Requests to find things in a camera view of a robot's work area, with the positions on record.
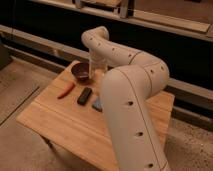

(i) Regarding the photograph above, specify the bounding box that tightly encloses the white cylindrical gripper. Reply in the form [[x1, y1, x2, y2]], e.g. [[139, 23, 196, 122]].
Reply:
[[89, 50, 107, 74]]

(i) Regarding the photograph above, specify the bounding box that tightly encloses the wooden table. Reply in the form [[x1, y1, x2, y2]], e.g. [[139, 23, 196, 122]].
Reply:
[[15, 60, 176, 171]]

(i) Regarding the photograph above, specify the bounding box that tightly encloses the blue sponge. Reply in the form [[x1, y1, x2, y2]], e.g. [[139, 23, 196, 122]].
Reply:
[[92, 97, 102, 112]]

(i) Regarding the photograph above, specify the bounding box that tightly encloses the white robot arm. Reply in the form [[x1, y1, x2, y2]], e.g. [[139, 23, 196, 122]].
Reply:
[[81, 26, 170, 171]]

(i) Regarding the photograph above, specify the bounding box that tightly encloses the black rectangular block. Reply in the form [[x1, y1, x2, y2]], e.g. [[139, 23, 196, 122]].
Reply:
[[77, 87, 92, 105]]

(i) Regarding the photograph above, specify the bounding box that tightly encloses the wooden shelf ledge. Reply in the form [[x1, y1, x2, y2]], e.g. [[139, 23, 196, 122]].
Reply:
[[31, 0, 213, 42]]

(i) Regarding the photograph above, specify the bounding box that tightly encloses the dark red bowl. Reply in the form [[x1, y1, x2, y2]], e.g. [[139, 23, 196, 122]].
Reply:
[[71, 62, 89, 82]]

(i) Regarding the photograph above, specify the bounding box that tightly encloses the metal floor rail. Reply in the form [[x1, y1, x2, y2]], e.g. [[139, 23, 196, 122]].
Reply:
[[0, 24, 213, 100]]

